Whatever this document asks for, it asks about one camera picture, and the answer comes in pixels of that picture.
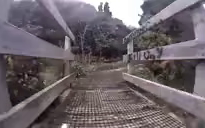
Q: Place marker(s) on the grey paved path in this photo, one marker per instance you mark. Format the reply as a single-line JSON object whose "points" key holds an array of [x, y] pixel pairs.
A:
{"points": [[106, 76]]}

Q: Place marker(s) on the wood of dark trees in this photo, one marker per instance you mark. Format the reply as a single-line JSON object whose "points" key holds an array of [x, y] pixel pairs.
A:
{"points": [[96, 33]]}

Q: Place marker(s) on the wooden bridge deck with mesh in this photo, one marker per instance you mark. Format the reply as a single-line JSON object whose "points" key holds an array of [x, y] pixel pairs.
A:
{"points": [[116, 106]]}

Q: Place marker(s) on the robot's own part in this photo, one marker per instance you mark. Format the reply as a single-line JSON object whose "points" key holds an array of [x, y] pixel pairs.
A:
{"points": [[64, 126]]}

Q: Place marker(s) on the grey wooden bridge railing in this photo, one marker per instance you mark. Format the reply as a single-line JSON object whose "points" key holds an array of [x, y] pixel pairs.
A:
{"points": [[20, 43], [176, 51]]}

